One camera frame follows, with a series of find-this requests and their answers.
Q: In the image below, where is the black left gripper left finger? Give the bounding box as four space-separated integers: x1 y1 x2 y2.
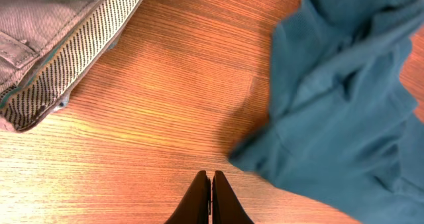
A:
165 170 211 224

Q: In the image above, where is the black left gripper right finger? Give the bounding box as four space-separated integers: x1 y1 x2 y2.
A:
212 170 254 224

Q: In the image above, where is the blue polo shirt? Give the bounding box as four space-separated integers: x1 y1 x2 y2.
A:
229 0 423 224

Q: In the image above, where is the grey folded garment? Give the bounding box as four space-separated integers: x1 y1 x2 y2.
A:
1 0 143 133

